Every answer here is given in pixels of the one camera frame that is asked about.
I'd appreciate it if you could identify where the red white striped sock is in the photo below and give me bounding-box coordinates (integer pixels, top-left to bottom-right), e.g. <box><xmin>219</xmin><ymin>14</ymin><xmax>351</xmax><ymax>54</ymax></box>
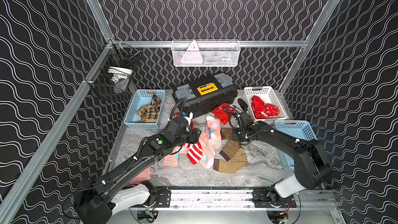
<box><xmin>183</xmin><ymin>142</ymin><xmax>203</xmax><ymax>164</ymax></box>

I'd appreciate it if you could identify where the red penguin sock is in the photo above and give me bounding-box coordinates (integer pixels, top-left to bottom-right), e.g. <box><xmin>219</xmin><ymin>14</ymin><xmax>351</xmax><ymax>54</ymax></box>
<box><xmin>251</xmin><ymin>95</ymin><xmax>267</xmax><ymax>119</ymax></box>

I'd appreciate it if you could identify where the red santa sock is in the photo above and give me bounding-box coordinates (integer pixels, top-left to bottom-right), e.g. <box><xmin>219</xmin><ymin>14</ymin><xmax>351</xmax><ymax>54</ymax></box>
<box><xmin>211</xmin><ymin>103</ymin><xmax>235</xmax><ymax>125</ymax></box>

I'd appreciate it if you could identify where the red snowflake sock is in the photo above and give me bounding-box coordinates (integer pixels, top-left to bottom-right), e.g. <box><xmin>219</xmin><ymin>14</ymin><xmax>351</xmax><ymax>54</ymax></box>
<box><xmin>263</xmin><ymin>103</ymin><xmax>280</xmax><ymax>117</ymax></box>

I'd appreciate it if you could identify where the tan argyle sock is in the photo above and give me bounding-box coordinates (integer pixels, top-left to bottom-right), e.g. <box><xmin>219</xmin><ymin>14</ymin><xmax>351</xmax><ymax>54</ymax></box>
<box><xmin>136</xmin><ymin>94</ymin><xmax>162</xmax><ymax>123</ymax></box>

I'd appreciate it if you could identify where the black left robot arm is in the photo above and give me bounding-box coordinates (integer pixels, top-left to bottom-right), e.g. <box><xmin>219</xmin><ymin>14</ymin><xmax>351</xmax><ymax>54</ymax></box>
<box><xmin>73</xmin><ymin>117</ymin><xmax>202</xmax><ymax>224</ymax></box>

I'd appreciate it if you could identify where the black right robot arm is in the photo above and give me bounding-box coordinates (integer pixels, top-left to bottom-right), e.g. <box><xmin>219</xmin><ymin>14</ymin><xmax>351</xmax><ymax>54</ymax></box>
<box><xmin>232</xmin><ymin>112</ymin><xmax>333</xmax><ymax>204</ymax></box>

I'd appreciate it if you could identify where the white perforated plastic basket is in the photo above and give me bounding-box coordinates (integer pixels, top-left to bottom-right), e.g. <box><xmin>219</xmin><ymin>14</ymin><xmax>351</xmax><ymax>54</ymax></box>
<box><xmin>244</xmin><ymin>86</ymin><xmax>287</xmax><ymax>124</ymax></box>

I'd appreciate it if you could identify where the right light blue basket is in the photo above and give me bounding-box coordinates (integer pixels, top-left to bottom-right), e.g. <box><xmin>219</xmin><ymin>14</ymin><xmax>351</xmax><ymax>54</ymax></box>
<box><xmin>275</xmin><ymin>120</ymin><xmax>318</xmax><ymax>171</ymax></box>

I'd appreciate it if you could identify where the light blue basket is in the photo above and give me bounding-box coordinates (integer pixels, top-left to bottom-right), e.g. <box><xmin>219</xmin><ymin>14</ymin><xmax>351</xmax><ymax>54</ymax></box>
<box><xmin>275</xmin><ymin>120</ymin><xmax>318</xmax><ymax>171</ymax></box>
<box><xmin>124</xmin><ymin>89</ymin><xmax>165</xmax><ymax>129</ymax></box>

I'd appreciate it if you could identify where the left light blue basket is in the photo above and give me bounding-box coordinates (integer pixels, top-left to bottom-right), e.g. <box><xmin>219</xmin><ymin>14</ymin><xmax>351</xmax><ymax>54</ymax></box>
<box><xmin>124</xmin><ymin>89</ymin><xmax>165</xmax><ymax>129</ymax></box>

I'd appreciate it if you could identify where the pink dotted sock centre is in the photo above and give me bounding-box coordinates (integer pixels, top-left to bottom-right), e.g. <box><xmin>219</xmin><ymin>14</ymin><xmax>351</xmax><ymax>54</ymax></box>
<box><xmin>163</xmin><ymin>133</ymin><xmax>215</xmax><ymax>169</ymax></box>

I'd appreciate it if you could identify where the black stapler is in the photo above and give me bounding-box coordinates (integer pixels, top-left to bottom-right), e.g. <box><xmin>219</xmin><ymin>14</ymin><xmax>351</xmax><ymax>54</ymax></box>
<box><xmin>237</xmin><ymin>98</ymin><xmax>248</xmax><ymax>112</ymax></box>

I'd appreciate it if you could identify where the pink patterned sock upper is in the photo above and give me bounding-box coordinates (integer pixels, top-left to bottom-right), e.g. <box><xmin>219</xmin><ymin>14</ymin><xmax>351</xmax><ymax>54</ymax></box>
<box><xmin>206</xmin><ymin>115</ymin><xmax>222</xmax><ymax>147</ymax></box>

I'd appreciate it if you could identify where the tan plain sock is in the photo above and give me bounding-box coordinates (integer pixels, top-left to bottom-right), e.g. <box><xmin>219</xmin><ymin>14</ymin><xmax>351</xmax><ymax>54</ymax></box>
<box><xmin>213</xmin><ymin>128</ymin><xmax>248</xmax><ymax>174</ymax></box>

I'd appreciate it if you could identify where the pink sock left edge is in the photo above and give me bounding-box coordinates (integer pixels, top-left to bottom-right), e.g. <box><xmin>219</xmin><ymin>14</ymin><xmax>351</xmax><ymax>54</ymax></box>
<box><xmin>130</xmin><ymin>167</ymin><xmax>151</xmax><ymax>185</ymax></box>

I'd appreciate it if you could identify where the black toolbox yellow handle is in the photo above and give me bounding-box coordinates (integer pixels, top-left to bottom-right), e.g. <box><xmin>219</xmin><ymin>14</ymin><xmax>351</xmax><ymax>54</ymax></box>
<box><xmin>172</xmin><ymin>73</ymin><xmax>237</xmax><ymax>118</ymax></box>

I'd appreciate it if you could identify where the clear wall-mounted basket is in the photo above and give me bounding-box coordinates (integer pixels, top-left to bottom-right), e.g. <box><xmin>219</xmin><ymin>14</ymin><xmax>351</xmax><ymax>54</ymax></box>
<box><xmin>171</xmin><ymin>40</ymin><xmax>241</xmax><ymax>67</ymax></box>

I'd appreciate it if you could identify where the black wire wall basket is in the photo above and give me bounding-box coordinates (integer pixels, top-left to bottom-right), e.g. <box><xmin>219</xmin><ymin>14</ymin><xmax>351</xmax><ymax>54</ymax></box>
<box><xmin>89</xmin><ymin>44</ymin><xmax>144</xmax><ymax>102</ymax></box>

